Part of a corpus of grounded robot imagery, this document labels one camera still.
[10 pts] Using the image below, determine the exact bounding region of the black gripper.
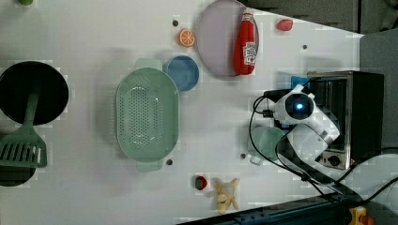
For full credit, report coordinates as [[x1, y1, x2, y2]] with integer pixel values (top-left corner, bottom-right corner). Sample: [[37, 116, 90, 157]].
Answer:
[[264, 89, 290, 102]]

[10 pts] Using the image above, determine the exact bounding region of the toaster oven with blue door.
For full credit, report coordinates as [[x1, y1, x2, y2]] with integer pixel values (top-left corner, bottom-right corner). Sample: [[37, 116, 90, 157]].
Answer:
[[303, 71, 384, 170]]

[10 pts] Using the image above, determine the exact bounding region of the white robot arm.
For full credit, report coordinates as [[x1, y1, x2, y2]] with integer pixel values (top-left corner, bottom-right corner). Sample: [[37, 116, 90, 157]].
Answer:
[[264, 84, 360, 199]]

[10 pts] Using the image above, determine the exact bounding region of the green mug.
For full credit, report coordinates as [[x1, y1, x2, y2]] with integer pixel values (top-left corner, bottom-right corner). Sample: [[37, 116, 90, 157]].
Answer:
[[248, 127, 283, 166]]

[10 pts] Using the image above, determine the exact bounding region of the red ketchup bottle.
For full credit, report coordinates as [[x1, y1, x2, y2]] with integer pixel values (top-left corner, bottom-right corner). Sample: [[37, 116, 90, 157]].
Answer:
[[233, 8, 257, 75]]

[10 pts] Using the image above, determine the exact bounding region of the pink toy fruit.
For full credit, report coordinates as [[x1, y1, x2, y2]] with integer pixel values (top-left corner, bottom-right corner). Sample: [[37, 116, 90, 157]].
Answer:
[[276, 19, 294, 32]]

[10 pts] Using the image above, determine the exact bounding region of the round grey plate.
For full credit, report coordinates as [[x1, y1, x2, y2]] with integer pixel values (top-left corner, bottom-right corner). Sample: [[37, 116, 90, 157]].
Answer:
[[196, 0, 259, 76]]

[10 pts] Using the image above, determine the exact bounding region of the blue bowl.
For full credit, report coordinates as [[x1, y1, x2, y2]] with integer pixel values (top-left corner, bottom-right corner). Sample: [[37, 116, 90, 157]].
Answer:
[[162, 55, 199, 91]]

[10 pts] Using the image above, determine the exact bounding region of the orange slice toy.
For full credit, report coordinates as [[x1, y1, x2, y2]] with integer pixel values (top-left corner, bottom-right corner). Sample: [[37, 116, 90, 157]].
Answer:
[[177, 29, 195, 48]]

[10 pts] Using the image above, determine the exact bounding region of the red strawberry toy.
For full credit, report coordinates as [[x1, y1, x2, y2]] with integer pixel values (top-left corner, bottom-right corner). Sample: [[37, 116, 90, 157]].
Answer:
[[194, 175, 207, 190]]

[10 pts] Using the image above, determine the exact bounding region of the peeled banana toy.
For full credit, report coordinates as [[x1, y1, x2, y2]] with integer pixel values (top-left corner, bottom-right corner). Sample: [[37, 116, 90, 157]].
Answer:
[[214, 178, 240, 215]]

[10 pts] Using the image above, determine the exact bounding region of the green oval colander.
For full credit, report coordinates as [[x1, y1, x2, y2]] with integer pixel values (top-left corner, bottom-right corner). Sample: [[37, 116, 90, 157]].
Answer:
[[115, 58, 179, 173]]

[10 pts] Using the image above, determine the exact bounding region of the yellow and red clamp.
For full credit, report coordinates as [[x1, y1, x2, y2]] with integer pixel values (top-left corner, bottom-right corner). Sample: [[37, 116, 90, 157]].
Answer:
[[349, 206, 375, 225]]

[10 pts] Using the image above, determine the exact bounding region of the green slotted spatula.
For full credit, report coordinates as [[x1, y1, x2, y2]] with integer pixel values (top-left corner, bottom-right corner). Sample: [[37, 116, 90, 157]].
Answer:
[[0, 91, 47, 168]]

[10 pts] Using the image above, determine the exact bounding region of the black frying pan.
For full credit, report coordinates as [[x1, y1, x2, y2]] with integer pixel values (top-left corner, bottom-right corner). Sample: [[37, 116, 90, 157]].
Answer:
[[0, 61, 69, 126]]

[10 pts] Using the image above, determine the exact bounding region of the green object at top edge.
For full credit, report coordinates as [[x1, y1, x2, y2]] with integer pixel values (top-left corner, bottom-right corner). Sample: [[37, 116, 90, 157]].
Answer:
[[17, 0, 34, 6]]

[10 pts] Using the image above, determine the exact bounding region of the dark green bowl at edge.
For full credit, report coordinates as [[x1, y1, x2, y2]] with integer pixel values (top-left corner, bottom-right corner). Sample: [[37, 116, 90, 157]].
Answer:
[[0, 166, 36, 187]]

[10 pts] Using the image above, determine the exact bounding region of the black cable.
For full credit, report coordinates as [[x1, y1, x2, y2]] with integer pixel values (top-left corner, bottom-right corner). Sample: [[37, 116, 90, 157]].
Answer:
[[249, 95, 398, 207]]

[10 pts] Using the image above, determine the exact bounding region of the blue table frame rail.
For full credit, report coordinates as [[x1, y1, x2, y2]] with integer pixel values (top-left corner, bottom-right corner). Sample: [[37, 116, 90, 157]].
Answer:
[[177, 193, 356, 225]]

